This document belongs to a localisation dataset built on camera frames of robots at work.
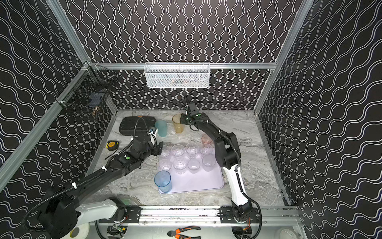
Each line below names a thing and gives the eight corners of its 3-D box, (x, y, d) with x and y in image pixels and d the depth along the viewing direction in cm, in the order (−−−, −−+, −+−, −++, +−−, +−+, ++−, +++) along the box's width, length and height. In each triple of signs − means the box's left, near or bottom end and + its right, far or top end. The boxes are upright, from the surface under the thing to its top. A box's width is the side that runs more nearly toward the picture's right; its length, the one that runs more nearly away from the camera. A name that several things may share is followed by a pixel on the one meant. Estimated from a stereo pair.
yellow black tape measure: (106, 151, 100) (103, 148, 97) (109, 143, 104) (107, 140, 101) (116, 151, 100) (114, 148, 97) (119, 143, 104) (117, 140, 101)
